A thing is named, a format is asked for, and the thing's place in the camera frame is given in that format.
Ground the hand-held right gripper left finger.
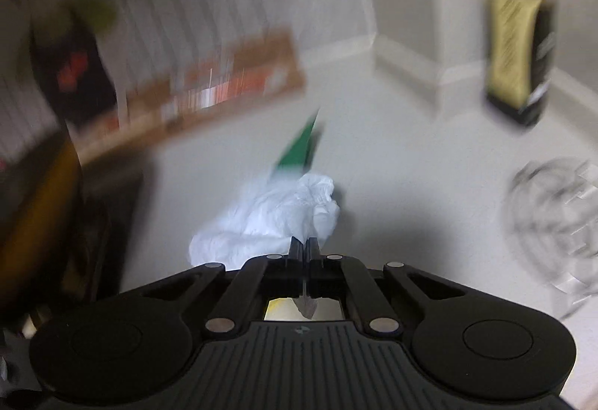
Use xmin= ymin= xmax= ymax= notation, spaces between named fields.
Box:
xmin=140 ymin=236 xmax=305 ymax=340

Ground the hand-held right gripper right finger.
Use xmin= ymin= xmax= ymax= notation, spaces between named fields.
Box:
xmin=305 ymin=236 xmax=468 ymax=340

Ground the white plastic bag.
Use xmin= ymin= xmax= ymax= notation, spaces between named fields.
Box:
xmin=188 ymin=173 xmax=341 ymax=271

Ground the green paper scrap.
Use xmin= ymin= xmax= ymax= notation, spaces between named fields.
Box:
xmin=272 ymin=108 xmax=324 ymax=173

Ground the brown cardboard box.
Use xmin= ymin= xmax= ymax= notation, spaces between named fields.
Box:
xmin=65 ymin=31 xmax=308 ymax=161

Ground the dark yellow-edged object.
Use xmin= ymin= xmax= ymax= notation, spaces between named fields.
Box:
xmin=0 ymin=129 xmax=143 ymax=312

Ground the dark bottle with yellow label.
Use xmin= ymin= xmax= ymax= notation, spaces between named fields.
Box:
xmin=483 ymin=0 xmax=560 ymax=129

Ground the dark bottle with red label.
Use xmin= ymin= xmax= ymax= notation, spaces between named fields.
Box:
xmin=27 ymin=0 xmax=118 ymax=131

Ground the clear wire-patterned object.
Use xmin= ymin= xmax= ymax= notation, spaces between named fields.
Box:
xmin=501 ymin=158 xmax=598 ymax=320

